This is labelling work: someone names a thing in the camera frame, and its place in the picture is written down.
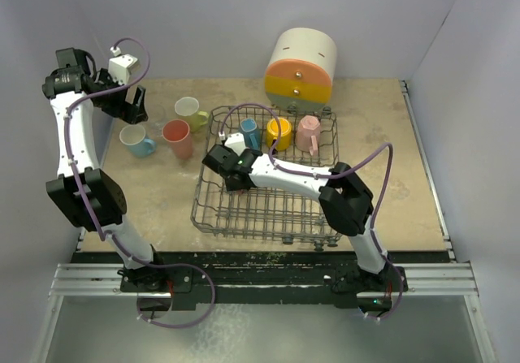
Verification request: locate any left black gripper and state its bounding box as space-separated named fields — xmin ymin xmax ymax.
xmin=93 ymin=69 xmax=147 ymax=125

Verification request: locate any clear glass cup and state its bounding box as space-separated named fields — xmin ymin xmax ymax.
xmin=145 ymin=105 xmax=167 ymax=137

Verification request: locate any light blue mug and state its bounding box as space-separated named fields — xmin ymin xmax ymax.
xmin=119 ymin=124 xmax=157 ymax=158

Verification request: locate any salmon pink tumbler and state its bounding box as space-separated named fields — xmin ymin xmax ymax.
xmin=162 ymin=119 xmax=193 ymax=160

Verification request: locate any lime green faceted mug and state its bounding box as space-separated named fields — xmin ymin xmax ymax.
xmin=174 ymin=97 xmax=209 ymax=133

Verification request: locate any pale pink faceted mug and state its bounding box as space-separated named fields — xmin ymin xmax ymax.
xmin=295 ymin=115 xmax=321 ymax=157

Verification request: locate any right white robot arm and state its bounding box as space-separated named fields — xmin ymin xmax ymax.
xmin=202 ymin=142 xmax=404 ymax=292

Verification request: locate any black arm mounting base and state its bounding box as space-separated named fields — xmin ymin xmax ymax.
xmin=71 ymin=251 xmax=451 ymax=313

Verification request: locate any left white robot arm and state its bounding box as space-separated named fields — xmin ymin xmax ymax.
xmin=42 ymin=45 xmax=167 ymax=292

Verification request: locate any dark blue textured mug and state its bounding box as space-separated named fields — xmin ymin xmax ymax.
xmin=239 ymin=118 xmax=262 ymax=150

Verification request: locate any round cream drawer cabinet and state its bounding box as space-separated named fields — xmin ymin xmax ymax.
xmin=264 ymin=28 xmax=337 ymax=112

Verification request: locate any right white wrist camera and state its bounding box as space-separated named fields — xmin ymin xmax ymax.
xmin=224 ymin=132 xmax=247 ymax=156

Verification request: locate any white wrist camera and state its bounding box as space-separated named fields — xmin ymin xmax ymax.
xmin=224 ymin=132 xmax=247 ymax=156
xmin=108 ymin=54 xmax=139 ymax=85

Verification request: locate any grey wire dish rack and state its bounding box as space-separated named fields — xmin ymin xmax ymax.
xmin=191 ymin=106 xmax=341 ymax=251

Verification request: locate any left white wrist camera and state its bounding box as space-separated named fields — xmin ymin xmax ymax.
xmin=108 ymin=54 xmax=139 ymax=85

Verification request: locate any yellow mug black handle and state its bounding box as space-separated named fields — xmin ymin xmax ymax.
xmin=266 ymin=117 xmax=293 ymax=154

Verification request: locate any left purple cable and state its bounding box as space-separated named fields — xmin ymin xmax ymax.
xmin=64 ymin=37 xmax=216 ymax=331

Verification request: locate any purple cable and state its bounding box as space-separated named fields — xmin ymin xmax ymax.
xmin=218 ymin=102 xmax=405 ymax=326
xmin=64 ymin=37 xmax=216 ymax=331

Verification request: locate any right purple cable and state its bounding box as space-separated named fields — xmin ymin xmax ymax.
xmin=218 ymin=102 xmax=405 ymax=326

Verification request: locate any aluminium frame rail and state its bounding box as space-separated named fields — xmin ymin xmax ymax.
xmin=50 ymin=264 xmax=121 ymax=296

